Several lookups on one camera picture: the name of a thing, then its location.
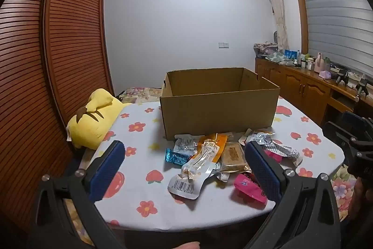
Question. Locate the pink face mask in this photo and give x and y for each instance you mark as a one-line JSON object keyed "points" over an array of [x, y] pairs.
{"points": [[327, 74]]}

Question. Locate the white wall switch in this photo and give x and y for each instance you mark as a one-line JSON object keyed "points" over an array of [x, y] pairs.
{"points": [[223, 45]]}

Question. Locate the grey window blind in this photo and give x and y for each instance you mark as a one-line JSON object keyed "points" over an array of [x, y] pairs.
{"points": [[338, 12]]}

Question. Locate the magenta snack packet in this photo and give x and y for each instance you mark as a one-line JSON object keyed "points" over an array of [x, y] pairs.
{"points": [[274, 156]]}

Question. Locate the brown cake packet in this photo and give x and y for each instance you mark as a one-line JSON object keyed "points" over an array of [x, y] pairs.
{"points": [[233, 155]]}

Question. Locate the wooden slatted wardrobe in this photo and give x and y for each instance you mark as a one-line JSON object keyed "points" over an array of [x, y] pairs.
{"points": [[58, 47]]}

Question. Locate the silver blue-print snack packet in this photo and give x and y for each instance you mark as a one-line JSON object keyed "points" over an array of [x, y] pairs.
{"points": [[185, 145]]}

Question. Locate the floral strawberry tablecloth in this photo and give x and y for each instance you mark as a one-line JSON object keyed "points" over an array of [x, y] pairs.
{"points": [[140, 173]]}

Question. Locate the group of small bottles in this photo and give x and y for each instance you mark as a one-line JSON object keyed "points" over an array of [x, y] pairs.
{"points": [[311, 62]]}

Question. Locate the orange snack packet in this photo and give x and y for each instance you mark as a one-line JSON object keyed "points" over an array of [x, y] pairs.
{"points": [[219, 144]]}

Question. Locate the cream patterned curtain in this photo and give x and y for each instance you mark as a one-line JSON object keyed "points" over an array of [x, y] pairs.
{"points": [[278, 9]]}

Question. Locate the wooden sideboard cabinet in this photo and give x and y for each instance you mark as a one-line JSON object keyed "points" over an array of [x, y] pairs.
{"points": [[303, 88]]}

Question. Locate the pile of folded cloth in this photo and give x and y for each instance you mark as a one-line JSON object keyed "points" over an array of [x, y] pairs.
{"points": [[265, 49]]}

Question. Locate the brown cardboard box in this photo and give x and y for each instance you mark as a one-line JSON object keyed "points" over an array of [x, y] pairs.
{"points": [[218, 109]]}

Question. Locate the green floral cloth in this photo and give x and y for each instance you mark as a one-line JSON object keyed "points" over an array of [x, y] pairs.
{"points": [[276, 58]]}

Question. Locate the crinkled silver snack packet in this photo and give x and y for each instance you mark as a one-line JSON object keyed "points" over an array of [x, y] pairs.
{"points": [[279, 148]]}

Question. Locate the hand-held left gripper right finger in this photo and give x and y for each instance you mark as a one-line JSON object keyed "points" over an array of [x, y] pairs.
{"points": [[262, 170]]}

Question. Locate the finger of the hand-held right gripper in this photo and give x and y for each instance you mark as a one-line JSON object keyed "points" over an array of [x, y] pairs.
{"points": [[338, 132], [354, 119]]}

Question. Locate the person's left hand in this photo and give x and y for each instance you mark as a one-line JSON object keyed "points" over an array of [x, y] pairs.
{"points": [[186, 245]]}

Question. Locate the blue foil candy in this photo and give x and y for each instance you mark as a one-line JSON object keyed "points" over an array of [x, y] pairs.
{"points": [[174, 157]]}

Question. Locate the pink snack packet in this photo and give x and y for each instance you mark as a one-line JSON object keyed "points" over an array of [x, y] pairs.
{"points": [[247, 186]]}

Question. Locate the blue box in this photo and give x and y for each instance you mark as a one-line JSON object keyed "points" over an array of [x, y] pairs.
{"points": [[290, 55]]}

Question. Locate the black tripod gadget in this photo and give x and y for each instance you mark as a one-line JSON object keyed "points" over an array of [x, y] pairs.
{"points": [[361, 87], [341, 75]]}

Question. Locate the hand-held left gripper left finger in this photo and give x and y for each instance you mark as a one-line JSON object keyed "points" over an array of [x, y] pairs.
{"points": [[109, 163]]}

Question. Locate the clear snack packet with barcode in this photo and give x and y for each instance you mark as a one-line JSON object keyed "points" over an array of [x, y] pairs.
{"points": [[192, 170]]}

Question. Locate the small white snack packet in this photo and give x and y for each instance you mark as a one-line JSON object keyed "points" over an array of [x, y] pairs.
{"points": [[244, 136]]}

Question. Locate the yellow plush toy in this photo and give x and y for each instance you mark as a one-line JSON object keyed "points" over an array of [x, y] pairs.
{"points": [[93, 120]]}

